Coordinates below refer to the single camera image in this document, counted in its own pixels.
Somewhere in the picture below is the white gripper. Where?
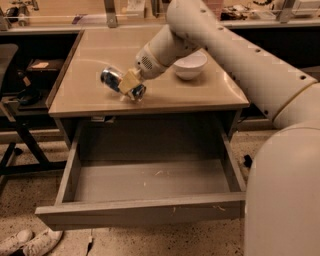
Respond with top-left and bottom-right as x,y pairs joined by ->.
118,25 -> 199,99

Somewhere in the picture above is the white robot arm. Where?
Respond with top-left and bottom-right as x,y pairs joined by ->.
120,0 -> 320,256

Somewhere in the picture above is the left white sneaker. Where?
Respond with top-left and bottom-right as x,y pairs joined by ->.
0,229 -> 33,256

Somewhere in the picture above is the black metal bar on floor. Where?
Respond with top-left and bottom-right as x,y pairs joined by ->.
244,155 -> 253,168

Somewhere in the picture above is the white ceramic bowl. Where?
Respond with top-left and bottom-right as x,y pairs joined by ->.
173,51 -> 207,80

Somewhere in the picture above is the white sneaker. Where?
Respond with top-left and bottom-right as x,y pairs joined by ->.
0,229 -> 33,256
22,228 -> 63,256

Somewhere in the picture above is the dark box with label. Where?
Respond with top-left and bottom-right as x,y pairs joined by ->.
27,59 -> 64,72

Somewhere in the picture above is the open grey top drawer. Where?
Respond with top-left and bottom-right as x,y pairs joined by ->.
36,113 -> 246,230

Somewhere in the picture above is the black office chair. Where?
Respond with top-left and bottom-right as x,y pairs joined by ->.
0,43 -> 68,198

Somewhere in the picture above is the blue silver redbull can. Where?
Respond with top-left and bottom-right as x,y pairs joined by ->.
100,67 -> 146,101

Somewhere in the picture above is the right white sneaker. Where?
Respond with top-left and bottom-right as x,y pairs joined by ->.
22,228 -> 63,256

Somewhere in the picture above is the beige top cabinet table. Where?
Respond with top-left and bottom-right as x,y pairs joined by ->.
45,25 -> 251,150

